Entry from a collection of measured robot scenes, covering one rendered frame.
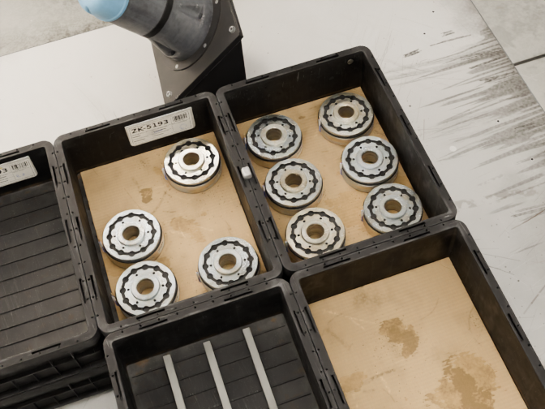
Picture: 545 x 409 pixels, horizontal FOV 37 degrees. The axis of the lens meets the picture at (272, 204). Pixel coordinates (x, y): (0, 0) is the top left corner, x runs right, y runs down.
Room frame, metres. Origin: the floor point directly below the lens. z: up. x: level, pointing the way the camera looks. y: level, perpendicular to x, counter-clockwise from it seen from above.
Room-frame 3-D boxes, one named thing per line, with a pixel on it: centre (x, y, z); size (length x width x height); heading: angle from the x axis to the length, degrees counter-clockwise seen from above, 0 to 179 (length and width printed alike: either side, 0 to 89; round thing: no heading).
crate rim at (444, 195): (0.81, -0.11, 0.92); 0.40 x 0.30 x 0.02; 14
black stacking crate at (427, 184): (0.81, -0.11, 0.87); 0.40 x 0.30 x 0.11; 14
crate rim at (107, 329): (0.74, 0.18, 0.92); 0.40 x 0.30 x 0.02; 14
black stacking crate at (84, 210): (0.74, 0.18, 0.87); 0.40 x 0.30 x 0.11; 14
